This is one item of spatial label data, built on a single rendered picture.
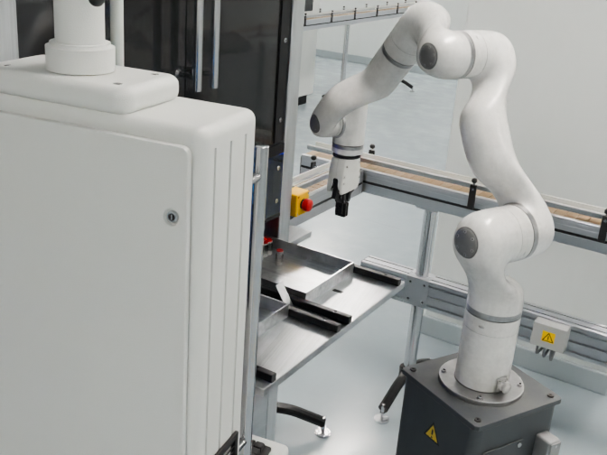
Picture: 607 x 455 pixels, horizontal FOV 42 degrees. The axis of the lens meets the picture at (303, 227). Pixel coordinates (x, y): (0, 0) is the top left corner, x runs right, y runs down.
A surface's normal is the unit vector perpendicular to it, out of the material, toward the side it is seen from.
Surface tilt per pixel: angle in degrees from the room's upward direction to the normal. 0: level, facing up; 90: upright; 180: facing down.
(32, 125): 90
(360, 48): 90
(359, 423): 0
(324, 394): 0
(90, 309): 90
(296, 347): 0
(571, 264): 90
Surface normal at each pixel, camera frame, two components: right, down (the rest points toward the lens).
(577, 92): -0.53, 0.27
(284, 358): 0.07, -0.93
